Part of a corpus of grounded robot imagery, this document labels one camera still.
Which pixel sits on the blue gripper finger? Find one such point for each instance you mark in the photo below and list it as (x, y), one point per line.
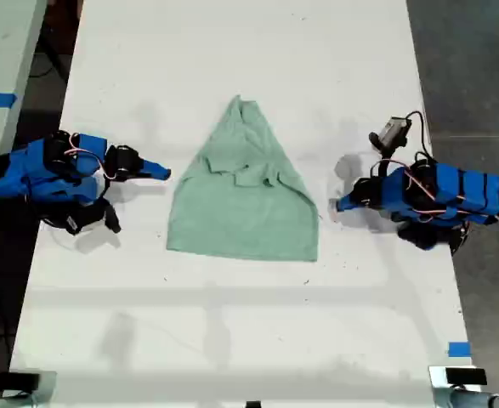
(149, 174)
(349, 206)
(155, 167)
(351, 197)

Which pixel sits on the pale green T-shirt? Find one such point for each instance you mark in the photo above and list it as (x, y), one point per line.
(240, 212)

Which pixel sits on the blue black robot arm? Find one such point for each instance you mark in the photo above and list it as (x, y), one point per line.
(457, 191)
(41, 178)

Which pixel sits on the short blue tape piece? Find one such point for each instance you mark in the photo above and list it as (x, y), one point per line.
(459, 349)

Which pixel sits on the small black box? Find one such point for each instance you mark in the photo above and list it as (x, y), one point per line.
(466, 377)

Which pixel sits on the small black clip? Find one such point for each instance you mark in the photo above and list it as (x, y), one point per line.
(253, 404)

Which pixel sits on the grey metal pipe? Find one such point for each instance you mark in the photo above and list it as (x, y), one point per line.
(478, 400)

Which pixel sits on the black camera stalk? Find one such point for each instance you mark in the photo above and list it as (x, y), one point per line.
(381, 151)
(112, 217)

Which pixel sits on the grey gripper camera box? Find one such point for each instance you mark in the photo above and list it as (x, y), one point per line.
(394, 131)

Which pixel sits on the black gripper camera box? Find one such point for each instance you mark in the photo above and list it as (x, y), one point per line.
(83, 220)

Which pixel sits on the metal table bracket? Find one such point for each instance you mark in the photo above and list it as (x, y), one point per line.
(438, 389)
(45, 389)

